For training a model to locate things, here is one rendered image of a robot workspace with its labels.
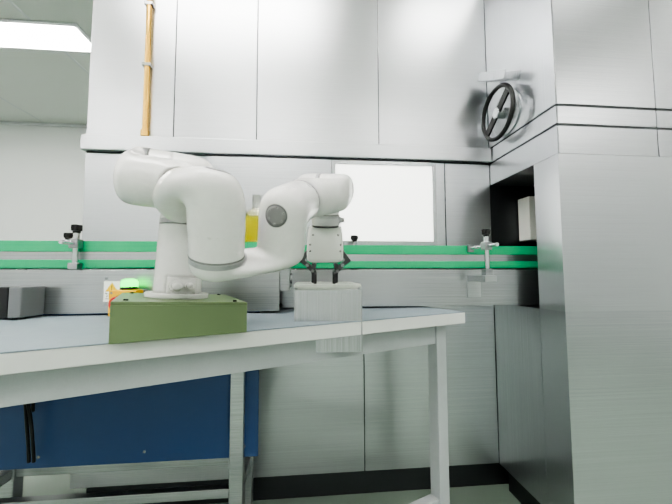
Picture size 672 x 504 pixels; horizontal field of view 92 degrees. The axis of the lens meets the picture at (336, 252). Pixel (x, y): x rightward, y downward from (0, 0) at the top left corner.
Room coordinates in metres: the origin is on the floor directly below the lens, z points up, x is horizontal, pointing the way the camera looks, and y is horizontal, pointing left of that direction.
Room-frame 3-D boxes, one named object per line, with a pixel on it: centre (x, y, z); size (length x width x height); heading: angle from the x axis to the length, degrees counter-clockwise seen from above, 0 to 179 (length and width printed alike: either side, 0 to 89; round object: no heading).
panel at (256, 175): (1.29, 0.04, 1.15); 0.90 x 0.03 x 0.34; 95
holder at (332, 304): (0.96, 0.03, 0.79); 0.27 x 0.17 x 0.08; 5
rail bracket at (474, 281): (1.08, -0.48, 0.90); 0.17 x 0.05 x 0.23; 5
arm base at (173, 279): (0.70, 0.33, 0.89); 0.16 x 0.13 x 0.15; 33
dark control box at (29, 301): (0.88, 0.85, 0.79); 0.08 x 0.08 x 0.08; 5
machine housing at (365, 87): (1.70, -0.15, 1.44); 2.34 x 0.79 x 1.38; 95
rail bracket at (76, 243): (0.91, 0.75, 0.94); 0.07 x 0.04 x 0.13; 5
